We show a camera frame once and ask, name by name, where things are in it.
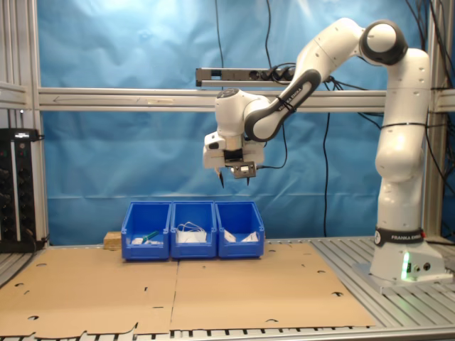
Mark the stack of white masks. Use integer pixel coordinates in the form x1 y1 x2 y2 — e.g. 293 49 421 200
176 222 208 245

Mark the blue bin with printed packet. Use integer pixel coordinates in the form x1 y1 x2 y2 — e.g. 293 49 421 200
215 201 266 259

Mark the blue bin with masks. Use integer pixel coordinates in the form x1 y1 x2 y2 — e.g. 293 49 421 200
170 200 218 259

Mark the grey power strip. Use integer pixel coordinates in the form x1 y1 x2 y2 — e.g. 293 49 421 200
195 67 296 89

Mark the blue bin with green packet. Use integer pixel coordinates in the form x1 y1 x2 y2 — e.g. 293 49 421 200
121 201 173 262

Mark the brown cardboard sheet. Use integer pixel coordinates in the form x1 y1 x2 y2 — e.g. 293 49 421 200
0 248 178 338
169 242 377 331

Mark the horizontal aluminium beam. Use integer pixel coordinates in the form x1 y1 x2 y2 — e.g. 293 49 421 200
37 87 455 114

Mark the wooden block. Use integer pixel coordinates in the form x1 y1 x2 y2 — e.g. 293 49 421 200
103 232 124 251

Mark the black equipment rack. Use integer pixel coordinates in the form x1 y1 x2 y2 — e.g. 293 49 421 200
0 128 46 254

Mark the short aluminium side beam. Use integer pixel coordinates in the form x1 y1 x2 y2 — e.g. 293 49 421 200
0 82 38 109

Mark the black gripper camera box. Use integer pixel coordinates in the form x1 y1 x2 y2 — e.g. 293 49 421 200
223 149 257 179

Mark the black camera cable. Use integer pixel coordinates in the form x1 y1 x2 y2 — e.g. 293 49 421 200
255 109 288 170

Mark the long black hanging cable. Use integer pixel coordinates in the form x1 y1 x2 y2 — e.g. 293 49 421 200
321 112 331 238

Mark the thin black hanging cable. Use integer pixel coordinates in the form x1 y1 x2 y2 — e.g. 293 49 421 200
214 0 225 68
265 0 273 68

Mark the aluminium frame post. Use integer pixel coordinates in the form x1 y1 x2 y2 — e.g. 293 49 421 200
422 0 455 237
0 0 50 248

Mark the black cable bundle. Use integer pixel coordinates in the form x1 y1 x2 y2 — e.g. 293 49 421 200
405 0 455 200

